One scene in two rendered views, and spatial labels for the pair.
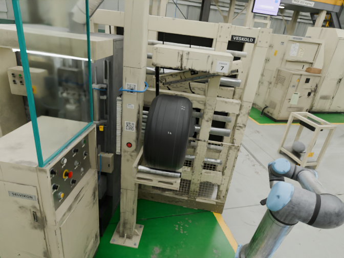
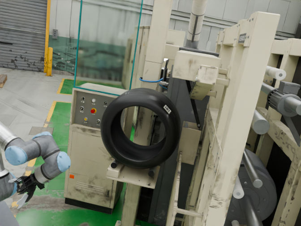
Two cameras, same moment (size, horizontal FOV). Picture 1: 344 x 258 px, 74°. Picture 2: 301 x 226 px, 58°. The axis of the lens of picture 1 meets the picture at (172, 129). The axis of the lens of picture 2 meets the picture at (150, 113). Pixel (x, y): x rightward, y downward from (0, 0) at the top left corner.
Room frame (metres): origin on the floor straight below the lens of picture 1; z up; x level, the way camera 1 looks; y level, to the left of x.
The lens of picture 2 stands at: (1.72, -1.89, 1.82)
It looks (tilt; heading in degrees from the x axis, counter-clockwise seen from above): 15 degrees down; 92
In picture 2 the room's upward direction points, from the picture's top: 9 degrees clockwise
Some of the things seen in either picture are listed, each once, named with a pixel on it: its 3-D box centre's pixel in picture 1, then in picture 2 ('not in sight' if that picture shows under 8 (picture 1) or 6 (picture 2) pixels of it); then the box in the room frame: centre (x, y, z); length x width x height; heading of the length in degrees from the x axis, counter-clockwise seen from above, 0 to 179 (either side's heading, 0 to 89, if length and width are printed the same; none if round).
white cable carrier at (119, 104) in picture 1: (120, 126); not in sight; (1.58, 0.40, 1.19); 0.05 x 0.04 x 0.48; 176
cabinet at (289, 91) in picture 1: (291, 95); not in sight; (5.73, -2.89, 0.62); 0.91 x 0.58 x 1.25; 108
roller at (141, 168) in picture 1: (158, 171); (119, 156); (1.46, 0.06, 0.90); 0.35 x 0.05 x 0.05; 86
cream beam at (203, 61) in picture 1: (192, 59); (195, 64); (1.89, -0.09, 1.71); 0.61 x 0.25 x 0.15; 86
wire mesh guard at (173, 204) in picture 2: (187, 168); (170, 214); (1.91, -0.20, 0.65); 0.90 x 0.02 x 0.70; 86
